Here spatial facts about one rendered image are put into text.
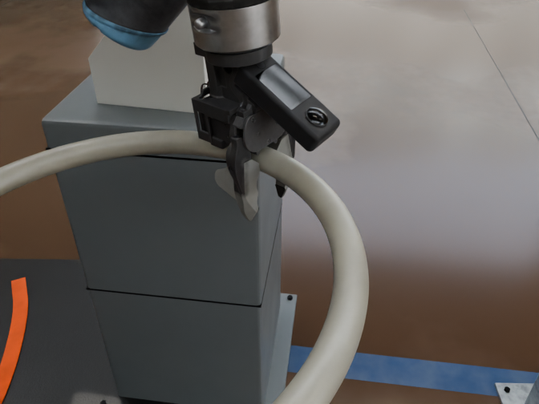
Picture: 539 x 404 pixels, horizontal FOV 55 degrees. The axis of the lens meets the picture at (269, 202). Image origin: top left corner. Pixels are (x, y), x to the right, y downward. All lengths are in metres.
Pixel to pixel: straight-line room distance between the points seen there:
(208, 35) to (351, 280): 0.27
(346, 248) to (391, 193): 1.83
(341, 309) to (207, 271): 0.72
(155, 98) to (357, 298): 0.66
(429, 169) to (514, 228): 0.49
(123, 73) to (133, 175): 0.19
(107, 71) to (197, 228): 0.34
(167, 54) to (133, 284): 0.52
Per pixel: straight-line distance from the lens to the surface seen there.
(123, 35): 0.65
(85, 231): 1.15
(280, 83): 0.55
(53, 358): 1.71
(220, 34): 0.52
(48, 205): 2.35
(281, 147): 0.62
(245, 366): 1.33
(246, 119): 0.56
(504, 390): 1.66
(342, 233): 0.48
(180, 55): 0.94
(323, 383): 0.38
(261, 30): 0.52
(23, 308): 1.88
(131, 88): 1.01
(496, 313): 1.87
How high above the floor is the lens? 1.28
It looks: 36 degrees down
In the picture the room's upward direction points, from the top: straight up
